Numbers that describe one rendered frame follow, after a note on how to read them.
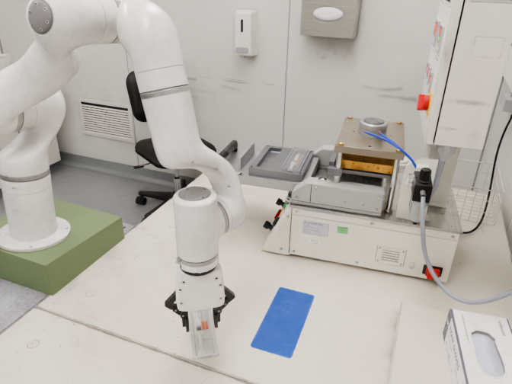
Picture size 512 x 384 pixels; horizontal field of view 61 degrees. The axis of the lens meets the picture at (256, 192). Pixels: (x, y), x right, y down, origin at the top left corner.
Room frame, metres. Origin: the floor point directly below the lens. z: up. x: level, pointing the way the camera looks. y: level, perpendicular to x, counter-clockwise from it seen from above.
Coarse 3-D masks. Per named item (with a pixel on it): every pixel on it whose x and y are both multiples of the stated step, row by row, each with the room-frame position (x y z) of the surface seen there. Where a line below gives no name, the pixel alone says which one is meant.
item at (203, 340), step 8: (192, 312) 0.77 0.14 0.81; (200, 312) 0.77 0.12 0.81; (208, 312) 0.77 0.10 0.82; (192, 320) 0.75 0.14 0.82; (200, 320) 0.75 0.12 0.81; (208, 320) 0.75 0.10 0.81; (192, 328) 0.72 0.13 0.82; (200, 328) 0.72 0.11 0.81; (208, 328) 0.72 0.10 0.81; (192, 336) 0.70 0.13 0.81; (200, 336) 0.70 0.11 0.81; (208, 336) 0.70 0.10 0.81; (192, 344) 0.67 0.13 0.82; (200, 344) 0.67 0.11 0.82; (208, 344) 0.68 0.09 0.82; (216, 344) 0.68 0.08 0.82; (200, 352) 0.65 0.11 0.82; (208, 352) 0.65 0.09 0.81; (216, 352) 0.66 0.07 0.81
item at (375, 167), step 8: (344, 160) 1.12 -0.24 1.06; (352, 160) 1.12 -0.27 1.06; (360, 160) 1.12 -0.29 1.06; (368, 160) 1.12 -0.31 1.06; (376, 160) 1.13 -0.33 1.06; (384, 160) 1.13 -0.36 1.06; (392, 160) 1.13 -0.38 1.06; (344, 168) 1.12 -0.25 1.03; (352, 168) 1.12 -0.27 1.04; (360, 168) 1.11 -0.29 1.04; (368, 168) 1.10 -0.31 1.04; (376, 168) 1.09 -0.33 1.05; (384, 168) 1.09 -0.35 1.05; (376, 176) 1.10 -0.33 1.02; (384, 176) 1.09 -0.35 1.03
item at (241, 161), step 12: (252, 144) 1.36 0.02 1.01; (228, 156) 1.34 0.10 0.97; (240, 156) 1.25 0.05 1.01; (252, 156) 1.35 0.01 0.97; (240, 168) 1.23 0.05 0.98; (312, 168) 1.26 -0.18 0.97; (240, 180) 1.20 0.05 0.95; (252, 180) 1.19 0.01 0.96; (264, 180) 1.18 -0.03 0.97; (276, 180) 1.17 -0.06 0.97
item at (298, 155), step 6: (294, 150) 1.33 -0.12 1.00; (300, 150) 1.33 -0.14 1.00; (306, 150) 1.33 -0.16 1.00; (294, 156) 1.27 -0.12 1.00; (300, 156) 1.27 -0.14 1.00; (288, 162) 1.22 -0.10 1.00; (294, 162) 1.22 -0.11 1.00; (300, 162) 1.23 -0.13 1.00; (288, 168) 1.18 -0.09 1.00; (294, 168) 1.18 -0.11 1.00
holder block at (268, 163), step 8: (264, 152) 1.32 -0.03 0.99; (272, 152) 1.36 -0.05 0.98; (280, 152) 1.33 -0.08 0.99; (288, 152) 1.33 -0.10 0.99; (312, 152) 1.33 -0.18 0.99; (256, 160) 1.26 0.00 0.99; (264, 160) 1.29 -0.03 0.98; (272, 160) 1.30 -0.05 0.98; (280, 160) 1.26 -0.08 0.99; (248, 168) 1.20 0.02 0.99; (256, 168) 1.19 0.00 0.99; (264, 168) 1.19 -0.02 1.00; (272, 168) 1.20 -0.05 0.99; (280, 168) 1.20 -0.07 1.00; (304, 168) 1.20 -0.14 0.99; (264, 176) 1.19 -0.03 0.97; (272, 176) 1.18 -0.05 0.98; (280, 176) 1.17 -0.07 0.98; (288, 176) 1.17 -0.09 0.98; (296, 176) 1.16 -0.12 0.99; (304, 176) 1.19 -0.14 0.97
